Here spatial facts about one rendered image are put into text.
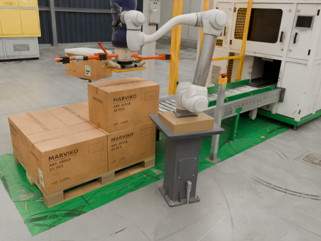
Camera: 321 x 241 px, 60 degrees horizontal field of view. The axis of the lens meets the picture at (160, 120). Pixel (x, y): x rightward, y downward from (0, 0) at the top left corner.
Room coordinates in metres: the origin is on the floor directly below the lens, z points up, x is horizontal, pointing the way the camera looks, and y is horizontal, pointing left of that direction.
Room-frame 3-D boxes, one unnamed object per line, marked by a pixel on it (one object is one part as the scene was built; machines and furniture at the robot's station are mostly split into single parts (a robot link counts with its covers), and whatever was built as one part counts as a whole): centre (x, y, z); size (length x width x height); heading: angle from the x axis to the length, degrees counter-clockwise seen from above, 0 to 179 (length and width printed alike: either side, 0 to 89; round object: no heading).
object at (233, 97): (3.78, -1.20, 0.60); 1.60 x 0.10 x 0.09; 132
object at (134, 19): (2.12, 0.22, 1.56); 0.16 x 0.11 x 0.13; 41
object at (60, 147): (2.73, 0.82, 0.34); 1.20 x 1.00 x 0.40; 132
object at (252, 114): (4.18, -1.30, 0.30); 0.53 x 0.39 x 0.22; 42
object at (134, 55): (2.50, 0.45, 1.23); 0.93 x 0.30 x 0.04; 131
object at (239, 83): (4.18, -0.85, 0.60); 1.60 x 0.10 x 0.09; 132
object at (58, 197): (2.73, 0.82, 0.07); 1.20 x 1.00 x 0.14; 132
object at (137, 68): (2.65, 0.32, 1.12); 0.34 x 0.10 x 0.05; 131
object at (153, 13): (4.14, 0.16, 1.62); 0.20 x 0.05 x 0.30; 132
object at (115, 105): (2.72, 0.38, 0.74); 0.60 x 0.40 x 0.40; 132
